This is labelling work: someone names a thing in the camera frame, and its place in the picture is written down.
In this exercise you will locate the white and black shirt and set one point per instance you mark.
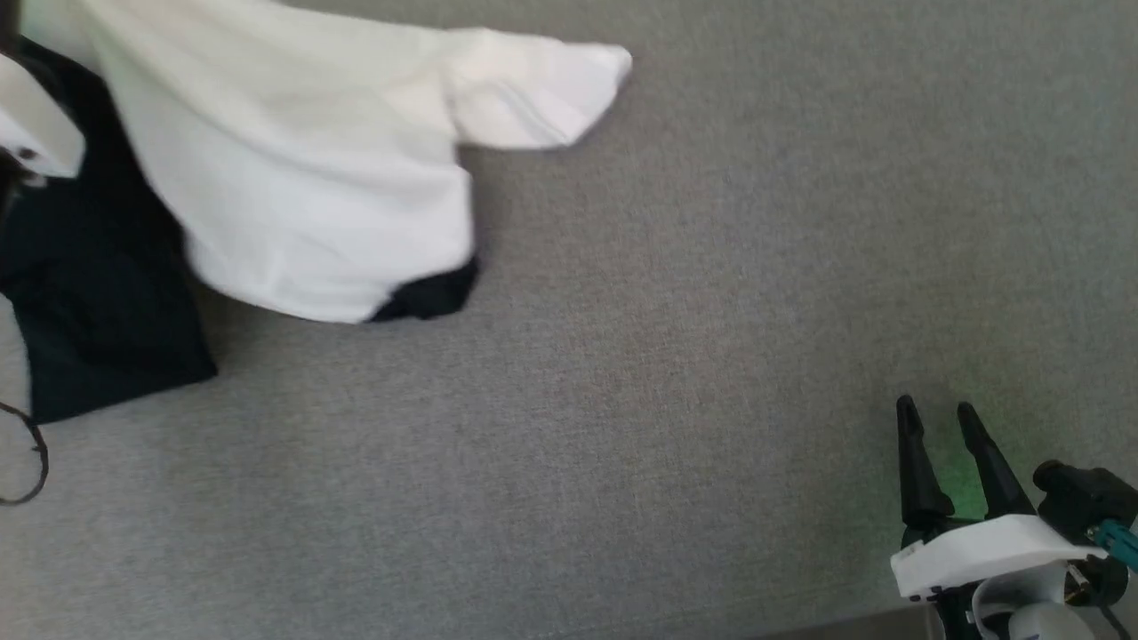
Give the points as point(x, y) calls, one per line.
point(311, 178)

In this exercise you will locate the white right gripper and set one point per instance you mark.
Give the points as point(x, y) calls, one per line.
point(996, 551)

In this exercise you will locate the grey fabric sofa seat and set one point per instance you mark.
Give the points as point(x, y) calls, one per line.
point(667, 356)

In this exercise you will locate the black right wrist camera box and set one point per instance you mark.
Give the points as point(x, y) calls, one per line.
point(1089, 493)

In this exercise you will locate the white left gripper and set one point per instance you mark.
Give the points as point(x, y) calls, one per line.
point(40, 124)

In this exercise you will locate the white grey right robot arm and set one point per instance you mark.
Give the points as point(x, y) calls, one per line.
point(1031, 618)

